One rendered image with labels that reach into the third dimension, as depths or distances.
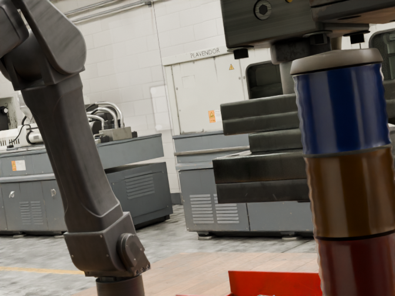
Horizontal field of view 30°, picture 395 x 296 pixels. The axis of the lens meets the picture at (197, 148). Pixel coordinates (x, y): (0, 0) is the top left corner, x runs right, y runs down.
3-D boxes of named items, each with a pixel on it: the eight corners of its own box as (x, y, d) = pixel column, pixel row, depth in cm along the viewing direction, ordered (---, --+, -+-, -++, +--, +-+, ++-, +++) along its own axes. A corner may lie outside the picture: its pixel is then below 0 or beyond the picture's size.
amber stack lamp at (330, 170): (336, 219, 35) (327, 149, 34) (415, 217, 32) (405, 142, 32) (297, 237, 31) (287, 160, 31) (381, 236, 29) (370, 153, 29)
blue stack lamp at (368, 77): (326, 145, 34) (317, 74, 34) (405, 138, 32) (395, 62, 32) (286, 156, 31) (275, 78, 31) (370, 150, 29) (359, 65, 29)
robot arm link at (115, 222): (117, 280, 93) (36, 29, 85) (77, 279, 97) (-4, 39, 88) (143, 256, 98) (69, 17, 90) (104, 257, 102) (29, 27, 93)
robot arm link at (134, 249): (123, 236, 92) (148, 226, 97) (70, 238, 97) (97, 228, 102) (130, 285, 93) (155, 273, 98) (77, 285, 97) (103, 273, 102)
